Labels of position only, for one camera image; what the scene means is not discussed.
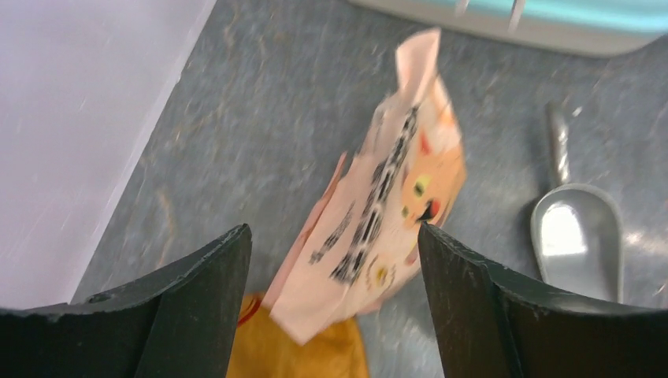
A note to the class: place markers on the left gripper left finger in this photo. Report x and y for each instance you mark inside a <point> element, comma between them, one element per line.
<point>178,321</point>

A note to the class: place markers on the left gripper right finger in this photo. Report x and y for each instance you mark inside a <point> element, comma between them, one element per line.
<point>491,321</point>

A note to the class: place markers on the metal litter scoop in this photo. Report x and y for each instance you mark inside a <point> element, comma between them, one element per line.
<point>575,228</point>

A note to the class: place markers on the pink cat litter bag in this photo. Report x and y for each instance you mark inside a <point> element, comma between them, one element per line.
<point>359,244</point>

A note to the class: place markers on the teal litter box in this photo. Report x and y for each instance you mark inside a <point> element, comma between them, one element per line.
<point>586,28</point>

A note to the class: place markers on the orange cloth bag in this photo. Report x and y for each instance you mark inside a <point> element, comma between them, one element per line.
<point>261,349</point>

